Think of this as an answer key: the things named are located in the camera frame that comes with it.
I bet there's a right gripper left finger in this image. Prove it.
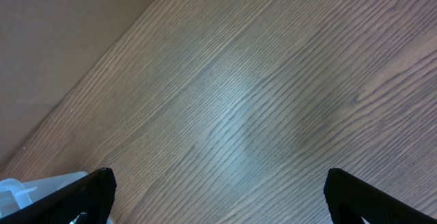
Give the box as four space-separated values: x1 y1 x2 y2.
0 167 117 224

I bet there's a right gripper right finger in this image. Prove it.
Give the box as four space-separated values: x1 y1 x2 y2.
324 168 436 224

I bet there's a clear plastic storage container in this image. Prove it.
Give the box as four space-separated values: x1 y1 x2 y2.
0 171 113 224

